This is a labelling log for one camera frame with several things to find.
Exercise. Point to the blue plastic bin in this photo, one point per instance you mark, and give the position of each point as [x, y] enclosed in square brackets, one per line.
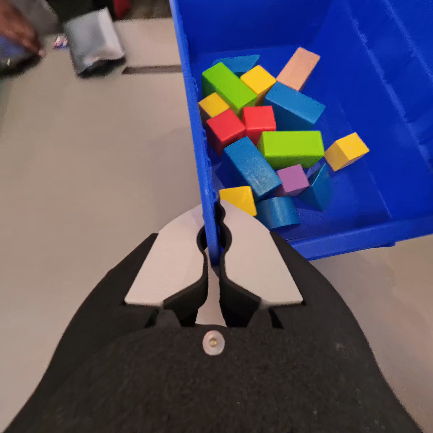
[392, 101]

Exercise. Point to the pile of coloured wooden blocks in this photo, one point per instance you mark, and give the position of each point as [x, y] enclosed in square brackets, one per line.
[270, 135]

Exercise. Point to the grey desk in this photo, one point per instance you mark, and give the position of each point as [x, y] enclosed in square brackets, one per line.
[88, 155]

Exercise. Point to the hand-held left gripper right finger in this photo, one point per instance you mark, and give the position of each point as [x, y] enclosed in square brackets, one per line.
[260, 264]

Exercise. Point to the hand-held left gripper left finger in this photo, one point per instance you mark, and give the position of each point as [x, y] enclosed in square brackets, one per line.
[166, 267]

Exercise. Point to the small blue packets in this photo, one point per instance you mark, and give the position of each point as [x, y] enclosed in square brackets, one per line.
[61, 42]

